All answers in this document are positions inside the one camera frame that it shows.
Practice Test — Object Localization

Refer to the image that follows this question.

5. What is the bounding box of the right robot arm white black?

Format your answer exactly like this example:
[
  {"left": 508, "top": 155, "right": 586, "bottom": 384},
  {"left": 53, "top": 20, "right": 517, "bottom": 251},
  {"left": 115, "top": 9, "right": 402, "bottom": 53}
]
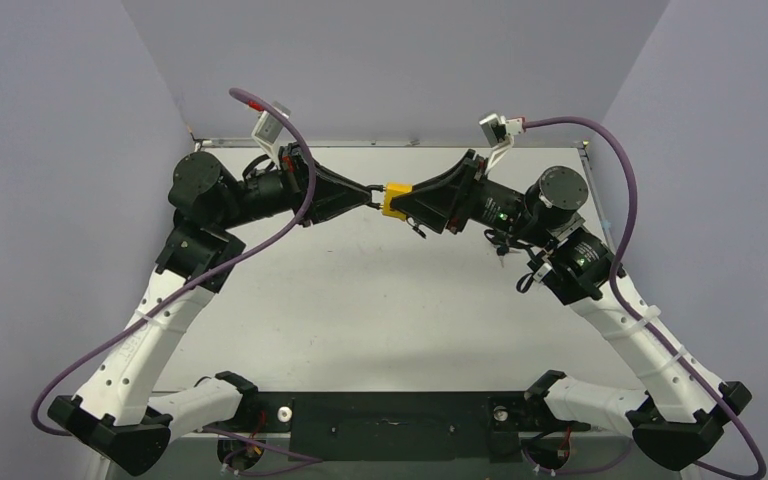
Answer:
[{"left": 382, "top": 151, "right": 751, "bottom": 471}]

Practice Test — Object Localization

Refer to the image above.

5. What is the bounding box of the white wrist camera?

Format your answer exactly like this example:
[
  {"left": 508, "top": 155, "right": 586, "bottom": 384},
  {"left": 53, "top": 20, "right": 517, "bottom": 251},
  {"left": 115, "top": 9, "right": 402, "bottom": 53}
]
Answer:
[
  {"left": 251, "top": 111, "right": 284, "bottom": 161},
  {"left": 478, "top": 112, "right": 526, "bottom": 173}
]

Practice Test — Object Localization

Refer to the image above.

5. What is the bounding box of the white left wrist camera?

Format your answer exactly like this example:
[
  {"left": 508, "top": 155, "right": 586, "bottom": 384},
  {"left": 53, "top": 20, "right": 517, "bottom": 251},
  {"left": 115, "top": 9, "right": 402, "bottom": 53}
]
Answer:
[{"left": 251, "top": 111, "right": 284, "bottom": 161}]

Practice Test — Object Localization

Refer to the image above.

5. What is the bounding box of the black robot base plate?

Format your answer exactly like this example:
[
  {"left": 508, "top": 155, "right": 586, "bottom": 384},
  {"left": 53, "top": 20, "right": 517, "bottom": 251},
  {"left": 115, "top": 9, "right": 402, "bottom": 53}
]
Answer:
[{"left": 220, "top": 391, "right": 589, "bottom": 463}]

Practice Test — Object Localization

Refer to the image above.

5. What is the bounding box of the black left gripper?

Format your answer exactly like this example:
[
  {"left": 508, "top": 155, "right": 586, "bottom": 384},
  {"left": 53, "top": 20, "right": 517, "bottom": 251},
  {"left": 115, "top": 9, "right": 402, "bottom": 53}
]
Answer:
[{"left": 219, "top": 143, "right": 375, "bottom": 232}]

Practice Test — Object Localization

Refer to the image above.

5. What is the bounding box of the silver key bunch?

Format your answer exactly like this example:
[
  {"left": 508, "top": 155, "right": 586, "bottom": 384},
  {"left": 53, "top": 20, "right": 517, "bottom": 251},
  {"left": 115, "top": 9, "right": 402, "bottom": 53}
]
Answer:
[{"left": 406, "top": 217, "right": 427, "bottom": 239}]

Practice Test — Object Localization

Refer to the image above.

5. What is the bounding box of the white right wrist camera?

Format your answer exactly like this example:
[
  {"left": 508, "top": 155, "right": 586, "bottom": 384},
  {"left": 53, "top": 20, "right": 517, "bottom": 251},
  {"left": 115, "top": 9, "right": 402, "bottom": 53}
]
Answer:
[{"left": 478, "top": 112, "right": 526, "bottom": 173}]

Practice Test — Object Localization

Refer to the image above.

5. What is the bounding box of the yellow Opel padlock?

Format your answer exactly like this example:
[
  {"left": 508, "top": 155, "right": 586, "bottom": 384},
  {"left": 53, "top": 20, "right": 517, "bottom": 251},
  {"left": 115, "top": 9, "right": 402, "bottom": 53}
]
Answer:
[{"left": 367, "top": 183, "right": 413, "bottom": 222}]

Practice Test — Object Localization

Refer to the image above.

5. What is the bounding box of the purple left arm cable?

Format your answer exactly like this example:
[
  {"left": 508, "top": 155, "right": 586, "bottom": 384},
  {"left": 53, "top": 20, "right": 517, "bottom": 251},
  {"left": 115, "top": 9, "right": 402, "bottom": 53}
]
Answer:
[{"left": 30, "top": 87, "right": 319, "bottom": 439}]

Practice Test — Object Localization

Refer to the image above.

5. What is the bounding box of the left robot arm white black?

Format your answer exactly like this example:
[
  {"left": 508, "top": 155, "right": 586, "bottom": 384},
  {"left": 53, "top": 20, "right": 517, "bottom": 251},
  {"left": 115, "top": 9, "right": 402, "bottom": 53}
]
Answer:
[{"left": 48, "top": 144, "right": 374, "bottom": 476}]

